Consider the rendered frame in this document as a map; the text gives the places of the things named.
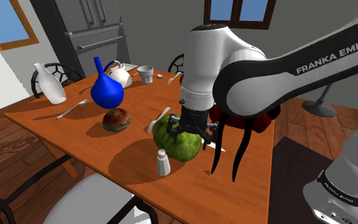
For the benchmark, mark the small silver spoon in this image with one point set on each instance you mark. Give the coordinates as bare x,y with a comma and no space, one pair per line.
159,75

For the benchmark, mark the grey flat tray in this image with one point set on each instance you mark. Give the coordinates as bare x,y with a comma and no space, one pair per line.
131,67

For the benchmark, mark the grey cup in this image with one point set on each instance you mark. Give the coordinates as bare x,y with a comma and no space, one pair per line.
145,74

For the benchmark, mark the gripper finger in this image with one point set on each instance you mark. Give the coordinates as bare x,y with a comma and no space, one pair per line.
174,130
211,131

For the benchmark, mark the white bottle vase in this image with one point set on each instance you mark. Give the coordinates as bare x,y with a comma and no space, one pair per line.
51,86

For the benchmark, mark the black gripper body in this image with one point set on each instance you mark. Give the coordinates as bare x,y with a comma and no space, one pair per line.
194,119

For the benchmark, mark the silver fork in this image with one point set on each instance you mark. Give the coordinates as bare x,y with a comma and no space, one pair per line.
158,119
174,78

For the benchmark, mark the green cabbage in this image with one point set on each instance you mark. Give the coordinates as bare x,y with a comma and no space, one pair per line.
185,147

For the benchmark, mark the wooden dining table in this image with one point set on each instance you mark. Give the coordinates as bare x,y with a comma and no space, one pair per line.
181,192

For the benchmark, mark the dark robot stand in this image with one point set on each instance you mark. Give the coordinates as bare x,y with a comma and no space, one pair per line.
293,186

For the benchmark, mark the brown bread bun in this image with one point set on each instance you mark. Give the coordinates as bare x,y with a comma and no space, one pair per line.
116,120

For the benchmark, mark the black chair with white seat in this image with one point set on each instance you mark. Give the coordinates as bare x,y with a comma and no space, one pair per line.
88,201

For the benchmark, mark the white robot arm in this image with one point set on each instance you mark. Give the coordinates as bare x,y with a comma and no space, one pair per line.
209,59

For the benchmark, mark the black metal chair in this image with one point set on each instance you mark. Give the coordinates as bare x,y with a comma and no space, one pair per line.
70,74
176,63

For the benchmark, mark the white knife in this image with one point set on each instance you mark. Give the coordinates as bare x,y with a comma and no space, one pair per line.
219,148

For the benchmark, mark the grey refrigerator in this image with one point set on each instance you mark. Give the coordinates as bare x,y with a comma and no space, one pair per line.
98,31

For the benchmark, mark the dark wood framed window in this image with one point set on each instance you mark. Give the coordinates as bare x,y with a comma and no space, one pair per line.
237,14

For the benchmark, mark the white salt shaker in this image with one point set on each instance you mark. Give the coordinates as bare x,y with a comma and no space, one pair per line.
163,164

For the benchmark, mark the blue round vase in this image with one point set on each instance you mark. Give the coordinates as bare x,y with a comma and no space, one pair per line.
106,91

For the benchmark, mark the grey floor lamp stand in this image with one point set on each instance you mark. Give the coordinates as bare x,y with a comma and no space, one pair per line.
319,107

